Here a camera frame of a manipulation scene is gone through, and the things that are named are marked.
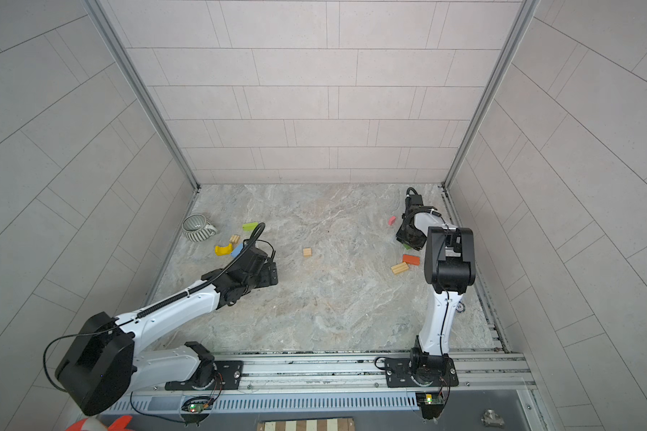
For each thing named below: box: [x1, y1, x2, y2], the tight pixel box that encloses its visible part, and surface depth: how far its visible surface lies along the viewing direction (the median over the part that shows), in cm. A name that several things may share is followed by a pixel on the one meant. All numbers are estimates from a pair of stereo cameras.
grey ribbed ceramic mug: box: [181, 213, 218, 244], surface depth 98 cm
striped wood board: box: [257, 416, 355, 431], surface depth 64 cm
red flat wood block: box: [401, 254, 421, 266], surface depth 96 cm
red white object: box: [64, 414, 134, 431], surface depth 61 cm
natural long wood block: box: [390, 262, 409, 274], surface depth 93 cm
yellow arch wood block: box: [214, 243, 233, 256], surface depth 96 cm
